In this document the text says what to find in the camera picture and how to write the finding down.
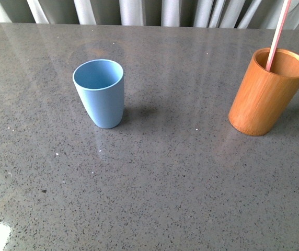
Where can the blue plastic cup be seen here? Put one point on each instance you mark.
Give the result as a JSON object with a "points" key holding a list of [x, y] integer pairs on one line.
{"points": [[100, 85]]}

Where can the pink chopstick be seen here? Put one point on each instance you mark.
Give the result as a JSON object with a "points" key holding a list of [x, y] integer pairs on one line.
{"points": [[277, 34]]}

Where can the orange bamboo chopstick holder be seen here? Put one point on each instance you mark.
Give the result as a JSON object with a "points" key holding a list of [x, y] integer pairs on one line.
{"points": [[263, 95]]}

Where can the grey pleated curtain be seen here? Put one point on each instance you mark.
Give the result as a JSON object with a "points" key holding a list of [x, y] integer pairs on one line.
{"points": [[239, 14]]}

